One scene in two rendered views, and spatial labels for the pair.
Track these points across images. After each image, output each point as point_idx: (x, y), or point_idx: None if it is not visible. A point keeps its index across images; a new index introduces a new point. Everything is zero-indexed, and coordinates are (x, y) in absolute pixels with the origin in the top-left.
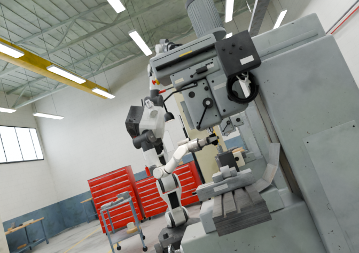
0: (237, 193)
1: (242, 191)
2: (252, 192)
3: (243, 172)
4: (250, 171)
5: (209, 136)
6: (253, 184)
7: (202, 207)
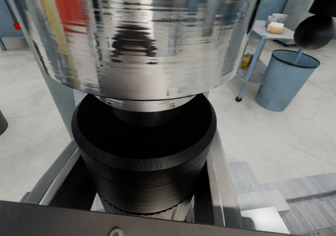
0: (315, 222)
1: (300, 207)
2: (323, 182)
3: (238, 180)
4: (247, 163)
5: (194, 171)
6: (92, 209)
7: None
